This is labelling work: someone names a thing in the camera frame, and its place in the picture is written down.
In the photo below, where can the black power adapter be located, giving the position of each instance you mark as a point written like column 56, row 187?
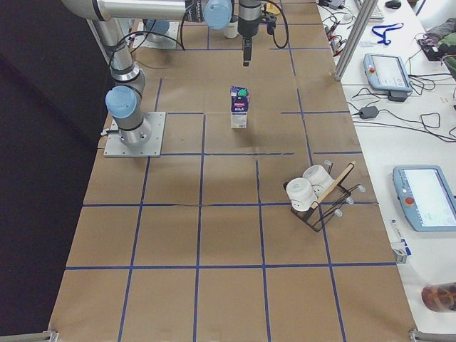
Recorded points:
column 368, row 112

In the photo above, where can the black wire cup rack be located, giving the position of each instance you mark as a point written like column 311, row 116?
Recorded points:
column 330, row 207

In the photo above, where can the aluminium frame post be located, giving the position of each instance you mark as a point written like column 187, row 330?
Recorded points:
column 354, row 37

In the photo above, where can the white cup front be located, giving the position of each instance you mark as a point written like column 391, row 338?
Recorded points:
column 301, row 194

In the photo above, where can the wooden rack handle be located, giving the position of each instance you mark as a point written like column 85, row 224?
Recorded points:
column 336, row 183

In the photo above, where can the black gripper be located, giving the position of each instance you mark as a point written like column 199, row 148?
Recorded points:
column 246, row 22

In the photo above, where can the white cup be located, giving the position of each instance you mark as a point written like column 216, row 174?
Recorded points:
column 301, row 194
column 319, row 178

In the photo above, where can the white grey mug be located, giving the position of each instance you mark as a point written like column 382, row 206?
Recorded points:
column 231, row 30

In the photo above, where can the small blue white box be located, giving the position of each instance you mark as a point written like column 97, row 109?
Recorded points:
column 401, row 251

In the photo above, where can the white cup rear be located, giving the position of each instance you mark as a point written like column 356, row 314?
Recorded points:
column 319, row 178

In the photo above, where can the blue milk carton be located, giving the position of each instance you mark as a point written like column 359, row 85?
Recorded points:
column 239, row 106

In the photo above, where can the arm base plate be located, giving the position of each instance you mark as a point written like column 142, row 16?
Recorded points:
column 145, row 141
column 159, row 35

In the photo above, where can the brown paper table cover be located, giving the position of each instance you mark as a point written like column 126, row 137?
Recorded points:
column 200, row 244

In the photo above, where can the blue teach pendant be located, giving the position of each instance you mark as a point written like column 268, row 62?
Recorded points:
column 426, row 198
column 386, row 72

